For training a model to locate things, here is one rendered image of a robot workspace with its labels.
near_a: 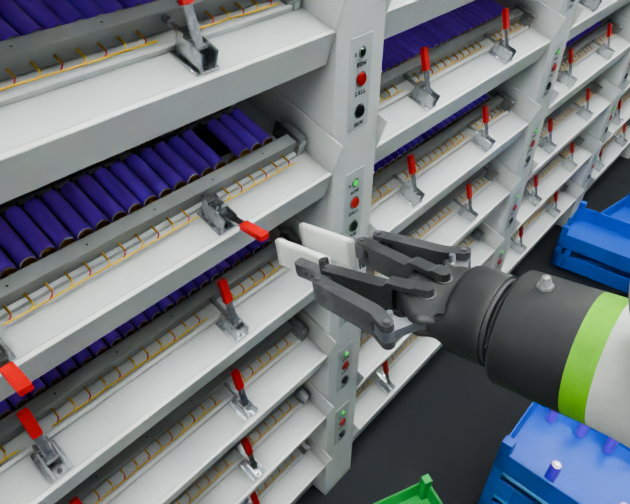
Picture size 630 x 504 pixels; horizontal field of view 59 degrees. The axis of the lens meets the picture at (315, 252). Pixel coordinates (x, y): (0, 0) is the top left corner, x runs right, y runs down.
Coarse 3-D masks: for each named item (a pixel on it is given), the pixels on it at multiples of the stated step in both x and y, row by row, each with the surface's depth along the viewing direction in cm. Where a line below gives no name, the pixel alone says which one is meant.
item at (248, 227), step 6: (222, 210) 63; (222, 216) 63; (228, 216) 62; (234, 216) 62; (234, 222) 62; (240, 222) 62; (246, 222) 61; (240, 228) 61; (246, 228) 60; (252, 228) 60; (258, 228) 60; (252, 234) 60; (258, 234) 59; (264, 234) 59; (258, 240) 60
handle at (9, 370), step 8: (0, 352) 47; (0, 360) 47; (8, 360) 47; (0, 368) 46; (8, 368) 46; (16, 368) 46; (8, 376) 45; (16, 376) 45; (24, 376) 45; (16, 384) 44; (24, 384) 44; (32, 384) 45; (16, 392) 45; (24, 392) 44
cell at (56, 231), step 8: (32, 200) 58; (40, 200) 59; (24, 208) 58; (32, 208) 57; (40, 208) 57; (32, 216) 57; (40, 216) 57; (48, 216) 57; (40, 224) 57; (48, 224) 57; (56, 224) 57; (48, 232) 57; (56, 232) 56; (64, 232) 57; (56, 240) 56; (64, 240) 56
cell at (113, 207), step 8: (88, 176) 62; (80, 184) 61; (88, 184) 61; (96, 184) 61; (88, 192) 61; (96, 192) 61; (104, 192) 61; (96, 200) 60; (104, 200) 60; (112, 200) 60; (104, 208) 60; (112, 208) 60; (120, 208) 60; (112, 216) 60
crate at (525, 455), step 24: (528, 408) 106; (528, 432) 108; (552, 432) 108; (504, 456) 99; (528, 456) 104; (552, 456) 104; (576, 456) 104; (600, 456) 104; (624, 456) 104; (528, 480) 98; (576, 480) 100; (600, 480) 100; (624, 480) 100
